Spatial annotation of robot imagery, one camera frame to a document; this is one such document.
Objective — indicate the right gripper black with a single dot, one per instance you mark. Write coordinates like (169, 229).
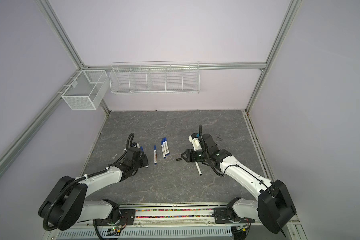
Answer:
(191, 158)

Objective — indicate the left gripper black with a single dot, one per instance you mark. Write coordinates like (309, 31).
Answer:
(143, 157)

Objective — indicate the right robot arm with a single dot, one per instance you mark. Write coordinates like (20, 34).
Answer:
(273, 205)

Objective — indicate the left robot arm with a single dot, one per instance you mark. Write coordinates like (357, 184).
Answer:
(66, 203)

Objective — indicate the white mesh box basket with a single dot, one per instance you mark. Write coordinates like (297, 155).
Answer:
(87, 90)

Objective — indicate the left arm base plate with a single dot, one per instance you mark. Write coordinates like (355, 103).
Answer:
(123, 217)

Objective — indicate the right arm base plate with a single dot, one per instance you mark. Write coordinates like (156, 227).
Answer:
(227, 216)

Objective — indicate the white wire wall basket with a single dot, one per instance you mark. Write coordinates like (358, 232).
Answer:
(155, 77)

